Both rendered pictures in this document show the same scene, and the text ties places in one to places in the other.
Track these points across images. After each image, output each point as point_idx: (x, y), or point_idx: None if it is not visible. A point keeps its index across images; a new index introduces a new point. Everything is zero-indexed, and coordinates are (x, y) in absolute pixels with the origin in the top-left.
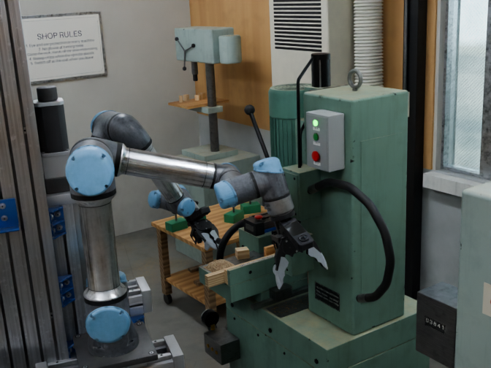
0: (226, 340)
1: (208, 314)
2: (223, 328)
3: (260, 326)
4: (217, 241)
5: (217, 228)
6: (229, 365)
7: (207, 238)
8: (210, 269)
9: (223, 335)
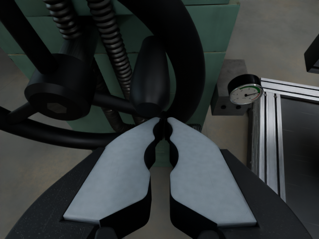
0: (230, 63)
1: (254, 75)
2: (220, 88)
3: None
4: (169, 78)
5: (20, 217)
6: (205, 118)
7: (205, 157)
8: None
9: (229, 75)
